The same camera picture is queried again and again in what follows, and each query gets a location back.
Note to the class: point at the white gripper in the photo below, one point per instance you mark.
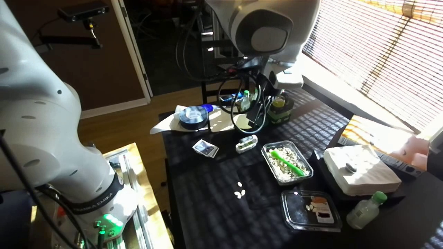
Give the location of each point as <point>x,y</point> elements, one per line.
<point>282,78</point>

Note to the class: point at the green plastic spoon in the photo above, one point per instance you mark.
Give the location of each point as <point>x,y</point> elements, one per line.
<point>294,168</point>

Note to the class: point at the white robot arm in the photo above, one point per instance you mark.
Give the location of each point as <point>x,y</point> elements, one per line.
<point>39,116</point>

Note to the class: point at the dark jar yellow lid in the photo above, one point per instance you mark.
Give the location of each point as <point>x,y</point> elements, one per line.
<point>280,110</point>

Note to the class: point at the green cap bottle left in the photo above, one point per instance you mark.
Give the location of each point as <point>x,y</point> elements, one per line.
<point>246,101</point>

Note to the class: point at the small blue packet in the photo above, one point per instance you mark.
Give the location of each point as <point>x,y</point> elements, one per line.
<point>228,98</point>

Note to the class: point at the brown paper envelope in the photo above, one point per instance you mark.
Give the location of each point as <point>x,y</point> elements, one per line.
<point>221,121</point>

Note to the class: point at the blue plastic lid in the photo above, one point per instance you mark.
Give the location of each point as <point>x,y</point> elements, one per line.
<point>208,107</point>

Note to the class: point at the clear plastic case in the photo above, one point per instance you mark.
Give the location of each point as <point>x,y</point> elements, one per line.
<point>246,144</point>

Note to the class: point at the deck of playing cards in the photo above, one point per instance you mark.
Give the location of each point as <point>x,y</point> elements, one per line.
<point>205,148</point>

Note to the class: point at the bamboo window blind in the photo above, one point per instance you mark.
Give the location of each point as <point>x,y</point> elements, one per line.
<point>390,50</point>

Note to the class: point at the white pills on table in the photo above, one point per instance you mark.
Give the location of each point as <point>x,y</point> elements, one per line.
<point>240,193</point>

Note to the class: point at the yellow cardboard box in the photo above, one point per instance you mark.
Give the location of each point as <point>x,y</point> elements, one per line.
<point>381,137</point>

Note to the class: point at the white box on scale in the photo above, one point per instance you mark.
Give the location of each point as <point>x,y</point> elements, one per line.
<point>358,170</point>

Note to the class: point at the clear bottle green cap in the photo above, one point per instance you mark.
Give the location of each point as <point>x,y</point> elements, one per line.
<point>366,211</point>

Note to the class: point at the black camera on mount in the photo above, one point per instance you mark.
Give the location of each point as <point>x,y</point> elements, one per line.
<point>84,10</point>

